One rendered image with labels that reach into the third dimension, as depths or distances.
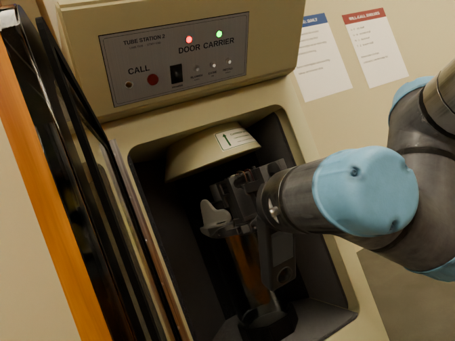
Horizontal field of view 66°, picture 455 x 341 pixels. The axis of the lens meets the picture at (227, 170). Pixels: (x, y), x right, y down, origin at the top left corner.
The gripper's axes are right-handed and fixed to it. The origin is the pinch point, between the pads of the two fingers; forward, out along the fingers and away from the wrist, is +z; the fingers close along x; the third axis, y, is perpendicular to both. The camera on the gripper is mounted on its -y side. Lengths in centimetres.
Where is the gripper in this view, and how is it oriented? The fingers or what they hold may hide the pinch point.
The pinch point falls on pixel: (231, 221)
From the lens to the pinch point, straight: 60.8
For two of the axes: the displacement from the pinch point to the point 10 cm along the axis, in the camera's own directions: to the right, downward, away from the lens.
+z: -3.6, 1.6, 9.2
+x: -8.6, 3.2, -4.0
